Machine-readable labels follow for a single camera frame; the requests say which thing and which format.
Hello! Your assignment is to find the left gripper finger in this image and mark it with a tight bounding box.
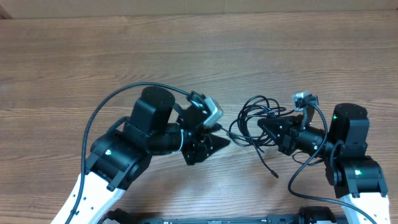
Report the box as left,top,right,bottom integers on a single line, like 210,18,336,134
203,123,223,133
206,134,231,157

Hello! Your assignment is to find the black usb cable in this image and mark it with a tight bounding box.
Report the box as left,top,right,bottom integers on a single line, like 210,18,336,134
228,95,295,149

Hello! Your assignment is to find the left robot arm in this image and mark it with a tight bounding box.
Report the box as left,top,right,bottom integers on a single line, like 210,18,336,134
53,82,230,223

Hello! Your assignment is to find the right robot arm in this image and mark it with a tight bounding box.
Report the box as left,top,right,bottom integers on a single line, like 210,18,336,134
257,103,391,223

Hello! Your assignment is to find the left camera cable black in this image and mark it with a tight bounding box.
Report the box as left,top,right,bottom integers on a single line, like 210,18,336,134
65,82,191,224

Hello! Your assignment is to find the camera cable black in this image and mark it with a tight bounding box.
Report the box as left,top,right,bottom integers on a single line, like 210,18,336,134
65,82,191,224
287,102,379,224

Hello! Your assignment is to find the right camera cable black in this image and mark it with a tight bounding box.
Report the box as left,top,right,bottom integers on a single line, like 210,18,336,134
287,102,379,224

